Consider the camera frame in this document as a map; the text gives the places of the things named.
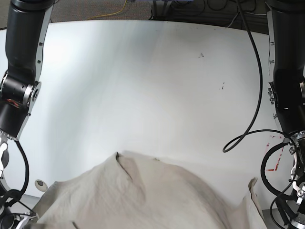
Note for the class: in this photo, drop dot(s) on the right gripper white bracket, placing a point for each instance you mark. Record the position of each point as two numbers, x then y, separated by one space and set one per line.
22 219

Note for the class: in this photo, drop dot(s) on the beige t-shirt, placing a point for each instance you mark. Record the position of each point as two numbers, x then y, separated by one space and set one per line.
136 192

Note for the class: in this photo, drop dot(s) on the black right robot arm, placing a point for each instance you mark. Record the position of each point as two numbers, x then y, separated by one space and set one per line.
26 30

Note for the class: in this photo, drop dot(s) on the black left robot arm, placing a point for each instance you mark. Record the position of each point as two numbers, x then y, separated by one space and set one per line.
286 24

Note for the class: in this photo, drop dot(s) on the red tape rectangle marking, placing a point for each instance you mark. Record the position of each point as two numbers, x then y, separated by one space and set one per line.
274 160

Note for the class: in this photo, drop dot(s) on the left table cable grommet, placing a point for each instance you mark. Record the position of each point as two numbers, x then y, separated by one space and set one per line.
41 185

